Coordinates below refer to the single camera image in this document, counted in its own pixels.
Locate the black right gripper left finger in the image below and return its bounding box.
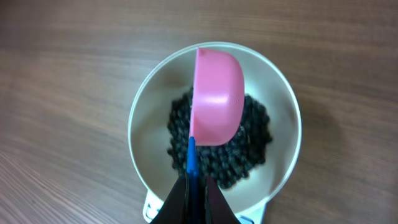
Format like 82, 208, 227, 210
150, 174, 189, 224

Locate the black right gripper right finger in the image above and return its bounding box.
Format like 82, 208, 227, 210
204, 177, 240, 224

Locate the pink scoop with blue handle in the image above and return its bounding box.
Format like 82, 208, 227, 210
186, 48, 244, 223

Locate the white digital kitchen scale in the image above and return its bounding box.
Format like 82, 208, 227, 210
142, 190, 267, 224

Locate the white bowl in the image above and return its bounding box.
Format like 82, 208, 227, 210
127, 42, 302, 215

